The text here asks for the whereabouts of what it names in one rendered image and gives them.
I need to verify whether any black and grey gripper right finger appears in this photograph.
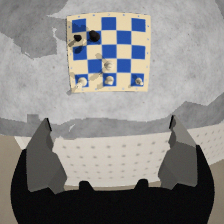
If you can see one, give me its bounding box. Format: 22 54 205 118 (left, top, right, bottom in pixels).
158 115 215 224

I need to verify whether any blue and cream chessboard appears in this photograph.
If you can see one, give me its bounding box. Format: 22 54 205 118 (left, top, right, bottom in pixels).
67 12 151 93

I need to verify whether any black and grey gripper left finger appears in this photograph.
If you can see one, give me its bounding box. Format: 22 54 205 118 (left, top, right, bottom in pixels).
10 118 67 224

